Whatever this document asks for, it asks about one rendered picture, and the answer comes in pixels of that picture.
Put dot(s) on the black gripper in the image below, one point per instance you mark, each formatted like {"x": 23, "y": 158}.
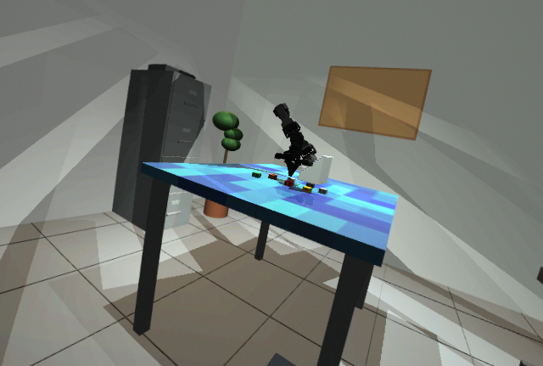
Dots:
{"x": 297, "y": 162}

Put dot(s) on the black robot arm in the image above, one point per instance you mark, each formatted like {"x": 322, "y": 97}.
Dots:
{"x": 292, "y": 128}

